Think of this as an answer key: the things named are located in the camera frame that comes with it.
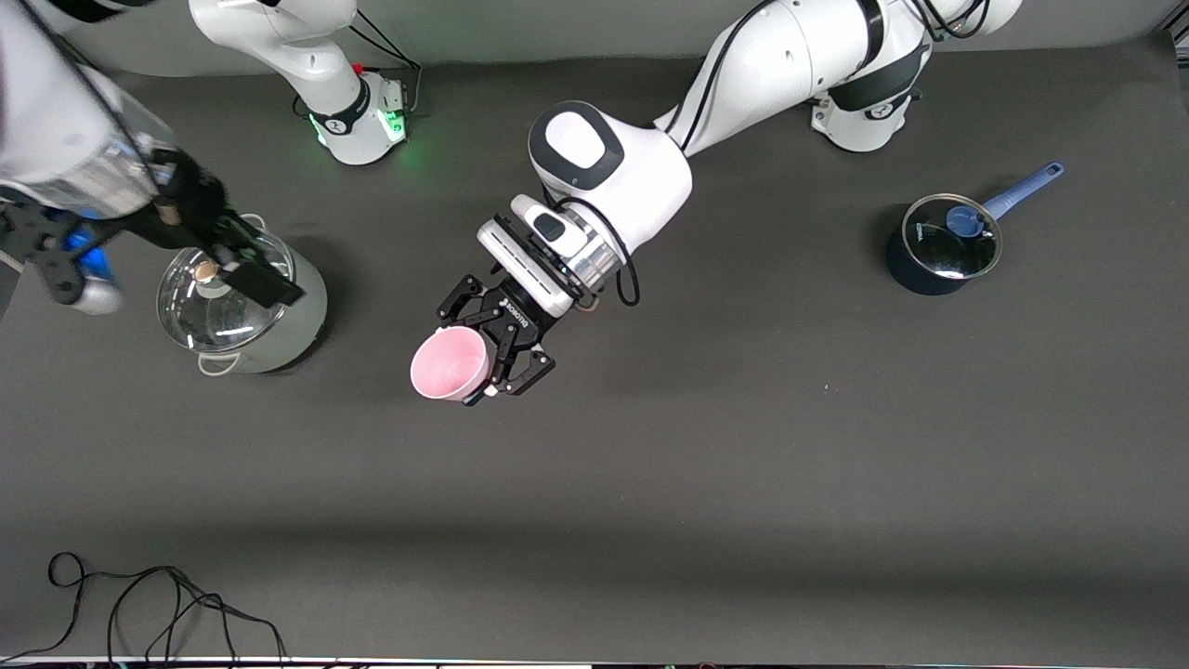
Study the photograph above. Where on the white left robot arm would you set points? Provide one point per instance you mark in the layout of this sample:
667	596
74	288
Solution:
790	56

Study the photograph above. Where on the glass lid blue knob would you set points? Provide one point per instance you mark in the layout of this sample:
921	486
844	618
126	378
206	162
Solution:
938	251

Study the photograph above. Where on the grey-green cooking pot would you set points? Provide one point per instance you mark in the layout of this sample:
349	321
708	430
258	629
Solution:
297	316

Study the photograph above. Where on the dark blue saucepan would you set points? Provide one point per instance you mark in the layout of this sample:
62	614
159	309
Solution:
920	279

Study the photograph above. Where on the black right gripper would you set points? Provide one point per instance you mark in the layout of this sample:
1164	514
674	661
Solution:
192	206

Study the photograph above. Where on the pink plastic cup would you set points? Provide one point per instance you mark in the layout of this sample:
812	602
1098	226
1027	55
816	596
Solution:
446	367

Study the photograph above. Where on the glass pot lid brass knob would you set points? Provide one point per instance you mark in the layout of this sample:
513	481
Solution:
214	325

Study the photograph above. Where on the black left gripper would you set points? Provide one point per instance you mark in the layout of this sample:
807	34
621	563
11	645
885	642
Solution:
514	321

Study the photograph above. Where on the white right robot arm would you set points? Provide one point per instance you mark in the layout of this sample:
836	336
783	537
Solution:
344	121

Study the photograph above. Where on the dark grey table mat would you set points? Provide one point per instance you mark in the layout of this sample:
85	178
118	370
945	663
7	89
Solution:
594	465

